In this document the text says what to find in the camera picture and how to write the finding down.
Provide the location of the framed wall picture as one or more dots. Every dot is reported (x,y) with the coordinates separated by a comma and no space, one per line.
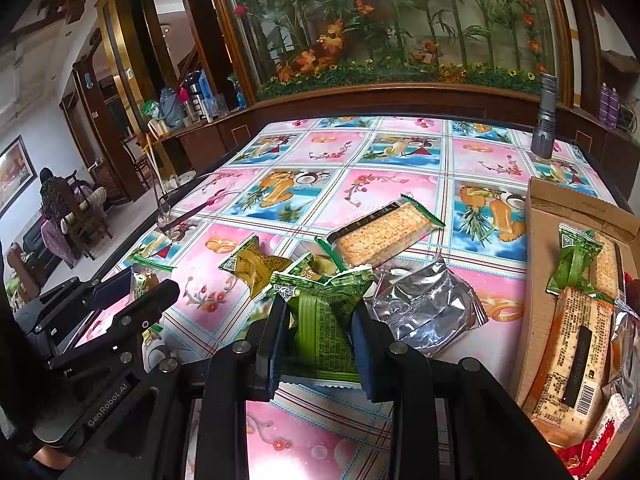
(15,175)

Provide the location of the cracker pack green ends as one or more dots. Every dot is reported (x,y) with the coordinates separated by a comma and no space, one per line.
(380,235)
(607,265)

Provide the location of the clear packet yellow snack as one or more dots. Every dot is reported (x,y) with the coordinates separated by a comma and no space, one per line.
(145,280)

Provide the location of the gold-trimmed wooden door frame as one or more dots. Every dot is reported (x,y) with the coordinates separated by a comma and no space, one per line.
(130,85)

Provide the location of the yellow white stick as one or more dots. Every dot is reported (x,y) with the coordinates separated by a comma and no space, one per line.
(152,157)

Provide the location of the green printed snack packet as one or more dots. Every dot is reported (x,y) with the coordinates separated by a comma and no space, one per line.
(575,265)
(320,325)

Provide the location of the black steel thermos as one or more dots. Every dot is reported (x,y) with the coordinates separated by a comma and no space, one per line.
(190,97)

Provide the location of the green packet tan circle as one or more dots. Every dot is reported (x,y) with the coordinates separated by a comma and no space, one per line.
(315,267)

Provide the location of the black framed table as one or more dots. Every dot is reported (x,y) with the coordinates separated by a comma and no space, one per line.
(612,180)

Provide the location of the wooden chair striped cushions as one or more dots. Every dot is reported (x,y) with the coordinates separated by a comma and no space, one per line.
(90,210)

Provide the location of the purple spray can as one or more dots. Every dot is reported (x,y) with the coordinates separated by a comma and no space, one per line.
(605,107)
(615,110)

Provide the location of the green bag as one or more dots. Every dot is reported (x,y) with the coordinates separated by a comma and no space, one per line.
(150,110)

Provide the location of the clear glass cup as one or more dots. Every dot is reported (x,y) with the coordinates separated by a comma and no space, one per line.
(212,109)

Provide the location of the blue spray bottle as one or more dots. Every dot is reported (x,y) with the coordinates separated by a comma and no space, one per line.
(237,94)

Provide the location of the brown wall shelf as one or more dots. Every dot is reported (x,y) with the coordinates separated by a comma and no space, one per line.
(622,62)

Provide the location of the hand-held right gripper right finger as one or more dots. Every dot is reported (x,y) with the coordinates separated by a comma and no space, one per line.
(367,365)

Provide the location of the cardboard box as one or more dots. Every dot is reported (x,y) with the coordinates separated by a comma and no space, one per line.
(550,205)

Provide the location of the blue water jug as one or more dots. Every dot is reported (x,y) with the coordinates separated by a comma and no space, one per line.
(171,110)

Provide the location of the silver foil snack packet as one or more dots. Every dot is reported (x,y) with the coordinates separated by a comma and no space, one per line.
(625,340)
(425,305)

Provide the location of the orange cracker pack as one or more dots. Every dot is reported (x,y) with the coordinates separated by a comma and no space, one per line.
(570,360)

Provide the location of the grey metal flashlight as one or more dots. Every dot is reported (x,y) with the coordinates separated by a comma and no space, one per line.
(544,125)

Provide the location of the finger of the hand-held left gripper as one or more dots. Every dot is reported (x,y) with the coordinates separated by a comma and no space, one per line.
(150,305)
(112,292)

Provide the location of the eyeglasses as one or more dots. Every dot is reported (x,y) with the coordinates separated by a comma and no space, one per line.
(205,208)

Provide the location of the green gold snack packet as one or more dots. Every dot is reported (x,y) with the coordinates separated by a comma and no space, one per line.
(255,270)

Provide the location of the blue box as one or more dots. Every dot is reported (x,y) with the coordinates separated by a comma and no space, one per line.
(205,90)

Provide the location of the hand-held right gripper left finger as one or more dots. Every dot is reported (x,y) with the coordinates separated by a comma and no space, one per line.
(274,360)

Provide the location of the glass artificial flower display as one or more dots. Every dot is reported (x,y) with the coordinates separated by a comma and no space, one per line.
(400,20)

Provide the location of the white container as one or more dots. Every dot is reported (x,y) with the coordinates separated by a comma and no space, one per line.
(157,128)

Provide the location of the low wooden cabinet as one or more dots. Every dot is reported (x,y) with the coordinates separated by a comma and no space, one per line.
(350,102)

